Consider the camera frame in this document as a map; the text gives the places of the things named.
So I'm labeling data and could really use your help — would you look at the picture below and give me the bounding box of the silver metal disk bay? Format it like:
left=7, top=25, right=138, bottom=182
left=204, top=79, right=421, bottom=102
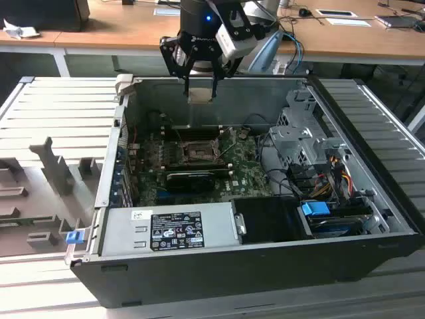
left=268, top=88, right=336, bottom=167

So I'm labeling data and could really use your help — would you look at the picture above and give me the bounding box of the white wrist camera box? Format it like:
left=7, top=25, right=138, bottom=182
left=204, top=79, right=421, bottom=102
left=214, top=23, right=257, bottom=60

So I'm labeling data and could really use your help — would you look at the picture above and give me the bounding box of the silver power supply unit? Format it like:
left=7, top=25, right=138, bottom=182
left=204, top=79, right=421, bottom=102
left=99, top=201, right=240, bottom=257

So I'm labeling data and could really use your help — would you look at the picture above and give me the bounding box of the black box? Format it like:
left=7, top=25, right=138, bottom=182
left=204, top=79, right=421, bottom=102
left=0, top=0, right=91, bottom=33

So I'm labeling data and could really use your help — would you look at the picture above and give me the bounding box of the RAM slot with white clips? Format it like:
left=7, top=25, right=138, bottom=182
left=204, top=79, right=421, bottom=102
left=165, top=168, right=232, bottom=174
left=165, top=161, right=232, bottom=167
left=165, top=132, right=230, bottom=138
left=165, top=125, right=230, bottom=130

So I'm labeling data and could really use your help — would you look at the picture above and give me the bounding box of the silver CPU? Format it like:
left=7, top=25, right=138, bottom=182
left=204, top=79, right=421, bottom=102
left=187, top=86, right=215, bottom=106

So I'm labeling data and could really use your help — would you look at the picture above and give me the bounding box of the CPU socket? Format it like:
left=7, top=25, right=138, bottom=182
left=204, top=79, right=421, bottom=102
left=177, top=138, right=222, bottom=164

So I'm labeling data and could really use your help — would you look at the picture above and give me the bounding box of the blue card retention bracket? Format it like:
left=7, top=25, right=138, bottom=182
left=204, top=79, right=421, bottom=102
left=112, top=146, right=126, bottom=203

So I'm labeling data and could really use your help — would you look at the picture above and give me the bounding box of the thin wire locking lever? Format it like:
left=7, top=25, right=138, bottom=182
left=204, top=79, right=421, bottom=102
left=220, top=128, right=234, bottom=158

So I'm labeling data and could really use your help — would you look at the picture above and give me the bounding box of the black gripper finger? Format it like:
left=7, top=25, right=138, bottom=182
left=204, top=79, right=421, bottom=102
left=159, top=34, right=197, bottom=98
left=207, top=44, right=242, bottom=100

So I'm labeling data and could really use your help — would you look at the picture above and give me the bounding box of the pale blue teach pendant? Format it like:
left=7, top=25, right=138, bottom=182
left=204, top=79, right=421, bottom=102
left=248, top=30, right=284, bottom=74

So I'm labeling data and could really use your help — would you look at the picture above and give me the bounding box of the green motherboard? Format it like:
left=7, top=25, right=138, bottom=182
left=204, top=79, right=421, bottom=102
left=134, top=128, right=276, bottom=207

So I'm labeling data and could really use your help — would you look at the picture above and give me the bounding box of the yellow red wire bundle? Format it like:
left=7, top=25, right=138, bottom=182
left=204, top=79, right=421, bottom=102
left=311, top=156, right=353, bottom=200

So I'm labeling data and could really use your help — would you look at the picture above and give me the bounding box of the hard disk in blue carrier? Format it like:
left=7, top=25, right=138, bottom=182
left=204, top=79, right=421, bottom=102
left=299, top=200, right=375, bottom=239

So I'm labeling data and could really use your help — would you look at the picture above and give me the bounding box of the blue cable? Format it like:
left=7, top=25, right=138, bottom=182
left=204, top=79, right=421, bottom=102
left=284, top=31, right=305, bottom=78

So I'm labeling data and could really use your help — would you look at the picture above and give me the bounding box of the black graphics card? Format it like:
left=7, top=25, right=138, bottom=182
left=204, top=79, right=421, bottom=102
left=165, top=171, right=217, bottom=195

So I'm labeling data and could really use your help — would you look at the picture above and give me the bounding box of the black open PC case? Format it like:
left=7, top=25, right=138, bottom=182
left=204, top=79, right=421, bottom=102
left=68, top=74, right=425, bottom=309

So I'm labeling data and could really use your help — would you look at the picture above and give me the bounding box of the grey parts rack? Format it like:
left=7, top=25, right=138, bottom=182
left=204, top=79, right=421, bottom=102
left=0, top=136, right=104, bottom=259

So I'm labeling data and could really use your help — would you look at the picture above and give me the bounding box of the black plastic shroud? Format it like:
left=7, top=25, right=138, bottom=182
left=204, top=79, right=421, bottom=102
left=231, top=197, right=307, bottom=246

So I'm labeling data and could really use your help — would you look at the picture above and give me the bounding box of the black camera mounting bracket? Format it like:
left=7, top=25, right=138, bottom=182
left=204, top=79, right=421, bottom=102
left=228, top=8, right=266, bottom=43

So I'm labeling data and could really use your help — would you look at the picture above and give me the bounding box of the metal CPU socket cover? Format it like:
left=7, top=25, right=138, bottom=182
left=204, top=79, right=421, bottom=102
left=212, top=134, right=225, bottom=160

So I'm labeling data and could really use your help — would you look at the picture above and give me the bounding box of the crumpled white paper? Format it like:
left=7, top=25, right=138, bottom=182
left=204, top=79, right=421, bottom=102
left=2, top=18, right=41, bottom=40

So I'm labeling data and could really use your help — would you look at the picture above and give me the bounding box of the grey closed laptop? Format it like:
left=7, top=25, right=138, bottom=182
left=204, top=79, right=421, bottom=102
left=375, top=15, right=424, bottom=30

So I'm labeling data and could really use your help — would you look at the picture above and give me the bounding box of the wooden office desk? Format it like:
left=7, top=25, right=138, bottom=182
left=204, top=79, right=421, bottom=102
left=275, top=0, right=425, bottom=67
left=0, top=0, right=182, bottom=79

